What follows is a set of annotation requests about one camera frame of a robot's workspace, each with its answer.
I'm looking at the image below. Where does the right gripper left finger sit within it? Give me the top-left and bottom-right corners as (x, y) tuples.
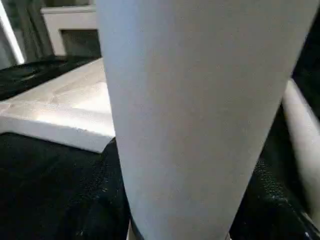
(57, 139), (133, 240)

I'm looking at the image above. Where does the black plastic mat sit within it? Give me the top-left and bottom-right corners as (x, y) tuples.
(0, 54), (320, 240)

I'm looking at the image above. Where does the white sideboard cabinet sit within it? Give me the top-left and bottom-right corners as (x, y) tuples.
(39, 0), (102, 58)

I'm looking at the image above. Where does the grey curtain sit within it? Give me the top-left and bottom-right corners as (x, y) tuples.
(7, 0), (55, 63)

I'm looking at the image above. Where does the white plastic table leg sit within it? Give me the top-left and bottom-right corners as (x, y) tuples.
(281, 79), (320, 218)
(96, 0), (320, 240)

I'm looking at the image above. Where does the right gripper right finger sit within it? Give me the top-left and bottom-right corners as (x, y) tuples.
(228, 159), (320, 240)

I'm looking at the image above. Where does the white plastic table top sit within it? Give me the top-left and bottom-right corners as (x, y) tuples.
(0, 56), (117, 154)

